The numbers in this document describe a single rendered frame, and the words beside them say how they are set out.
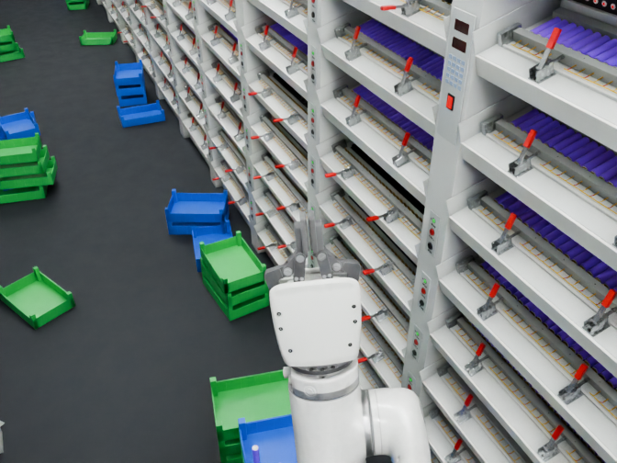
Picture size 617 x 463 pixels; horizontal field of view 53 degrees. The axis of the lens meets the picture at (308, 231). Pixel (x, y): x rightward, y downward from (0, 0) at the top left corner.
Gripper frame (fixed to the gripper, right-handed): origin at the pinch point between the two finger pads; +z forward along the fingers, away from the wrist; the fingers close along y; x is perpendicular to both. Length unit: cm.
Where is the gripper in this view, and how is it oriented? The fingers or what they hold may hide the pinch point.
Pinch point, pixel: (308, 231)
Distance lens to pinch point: 66.7
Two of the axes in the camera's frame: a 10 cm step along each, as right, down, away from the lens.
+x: 0.3, 2.8, -9.6
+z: -1.0, -9.5, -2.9
